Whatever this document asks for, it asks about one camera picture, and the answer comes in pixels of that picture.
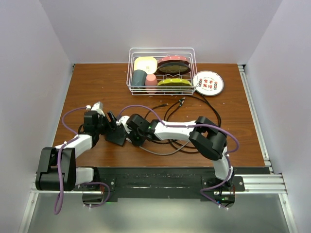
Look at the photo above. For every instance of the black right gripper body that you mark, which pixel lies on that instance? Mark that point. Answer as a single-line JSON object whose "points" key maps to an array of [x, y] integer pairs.
{"points": [[136, 137]]}

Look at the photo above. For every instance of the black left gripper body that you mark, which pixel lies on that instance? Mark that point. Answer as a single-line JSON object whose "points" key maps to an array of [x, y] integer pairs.
{"points": [[102, 122]]}

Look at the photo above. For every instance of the black network switch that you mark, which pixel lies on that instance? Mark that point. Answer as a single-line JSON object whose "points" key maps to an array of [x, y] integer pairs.
{"points": [[117, 136]]}

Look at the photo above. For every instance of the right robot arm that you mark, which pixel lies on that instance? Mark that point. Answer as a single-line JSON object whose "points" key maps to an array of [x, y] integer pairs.
{"points": [[207, 138]]}

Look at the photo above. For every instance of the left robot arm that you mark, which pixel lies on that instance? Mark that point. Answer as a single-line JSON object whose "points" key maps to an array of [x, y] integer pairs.
{"points": [[58, 163]]}

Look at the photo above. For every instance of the pink cup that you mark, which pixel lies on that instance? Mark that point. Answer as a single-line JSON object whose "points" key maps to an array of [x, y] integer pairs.
{"points": [[151, 83]]}

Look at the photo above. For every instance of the grey-blue mug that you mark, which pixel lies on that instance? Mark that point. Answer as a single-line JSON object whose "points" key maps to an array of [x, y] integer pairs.
{"points": [[139, 77]]}

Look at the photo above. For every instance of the yellow-green dotted plate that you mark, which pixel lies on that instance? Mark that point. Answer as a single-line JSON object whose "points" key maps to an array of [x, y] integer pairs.
{"points": [[174, 82]]}

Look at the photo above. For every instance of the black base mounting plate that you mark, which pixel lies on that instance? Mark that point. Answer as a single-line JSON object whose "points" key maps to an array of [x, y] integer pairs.
{"points": [[165, 182]]}

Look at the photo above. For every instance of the cream square bowl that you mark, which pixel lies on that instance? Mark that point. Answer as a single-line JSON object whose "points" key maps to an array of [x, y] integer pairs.
{"points": [[146, 63]]}

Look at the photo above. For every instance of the red dotted plate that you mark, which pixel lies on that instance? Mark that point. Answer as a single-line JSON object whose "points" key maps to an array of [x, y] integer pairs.
{"points": [[177, 59]]}

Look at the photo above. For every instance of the white round printed plate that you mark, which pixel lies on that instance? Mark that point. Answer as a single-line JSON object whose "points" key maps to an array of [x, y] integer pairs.
{"points": [[208, 83]]}

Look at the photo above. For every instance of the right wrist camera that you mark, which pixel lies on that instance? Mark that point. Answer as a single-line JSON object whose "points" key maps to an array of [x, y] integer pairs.
{"points": [[123, 122]]}

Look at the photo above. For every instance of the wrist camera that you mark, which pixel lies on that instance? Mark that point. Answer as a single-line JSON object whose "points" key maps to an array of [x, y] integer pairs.
{"points": [[123, 122], [98, 107]]}

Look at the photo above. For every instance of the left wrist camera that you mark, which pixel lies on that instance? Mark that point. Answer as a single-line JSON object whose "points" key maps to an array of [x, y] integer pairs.
{"points": [[98, 107]]}

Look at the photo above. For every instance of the white wire dish rack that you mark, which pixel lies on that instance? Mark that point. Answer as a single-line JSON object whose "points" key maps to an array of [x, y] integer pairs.
{"points": [[159, 53]]}

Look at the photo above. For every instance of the aluminium front rail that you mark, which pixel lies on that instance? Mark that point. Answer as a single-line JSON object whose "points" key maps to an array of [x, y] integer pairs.
{"points": [[253, 184]]}

